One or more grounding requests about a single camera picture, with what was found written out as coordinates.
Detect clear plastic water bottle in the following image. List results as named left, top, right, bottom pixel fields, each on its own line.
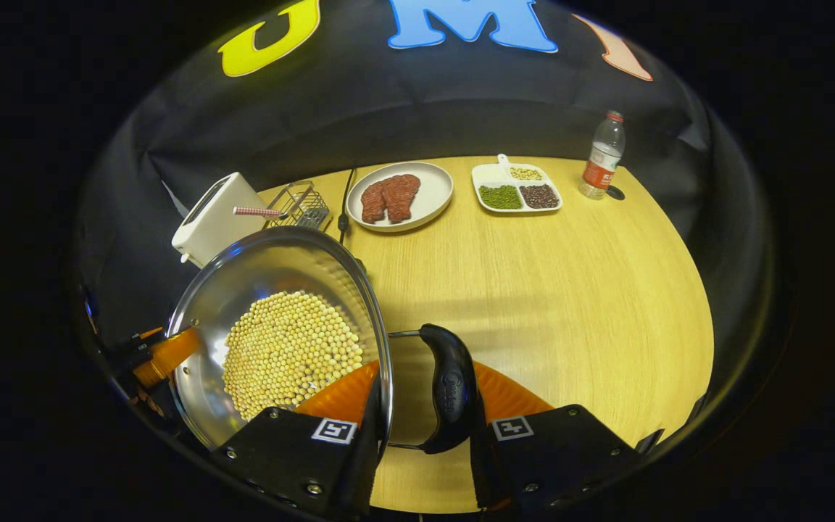
left=578, top=110, right=626, bottom=201

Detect dark red beans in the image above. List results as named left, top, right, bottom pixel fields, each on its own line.
left=520, top=183, right=560, bottom=210

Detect white divided dish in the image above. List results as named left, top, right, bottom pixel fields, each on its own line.
left=471, top=154, right=563, bottom=215

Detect black backdrop cloth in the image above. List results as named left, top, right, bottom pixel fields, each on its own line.
left=73, top=0, right=788, bottom=436

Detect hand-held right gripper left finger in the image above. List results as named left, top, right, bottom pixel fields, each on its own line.
left=211, top=360, right=383, bottom=519

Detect brown meat slice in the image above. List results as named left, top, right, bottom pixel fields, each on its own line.
left=360, top=180, right=388, bottom=224
left=381, top=174, right=422, bottom=223

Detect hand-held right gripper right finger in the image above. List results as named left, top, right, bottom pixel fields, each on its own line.
left=470, top=360, right=639, bottom=517

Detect stainless steel pot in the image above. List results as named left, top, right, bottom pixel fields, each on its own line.
left=166, top=225, right=487, bottom=455

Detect round white plate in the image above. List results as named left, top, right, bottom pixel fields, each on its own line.
left=346, top=162, right=454, bottom=233

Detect clear square holder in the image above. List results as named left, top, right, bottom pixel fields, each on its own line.
left=265, top=180, right=331, bottom=231

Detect pile of yellow soybeans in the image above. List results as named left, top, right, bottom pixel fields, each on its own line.
left=222, top=290, right=365, bottom=421

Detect black power cord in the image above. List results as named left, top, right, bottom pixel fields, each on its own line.
left=338, top=168, right=357, bottom=244

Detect green mung beans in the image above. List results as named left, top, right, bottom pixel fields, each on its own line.
left=478, top=185, right=523, bottom=210

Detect white toaster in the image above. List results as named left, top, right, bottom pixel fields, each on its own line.
left=171, top=172, right=270, bottom=269

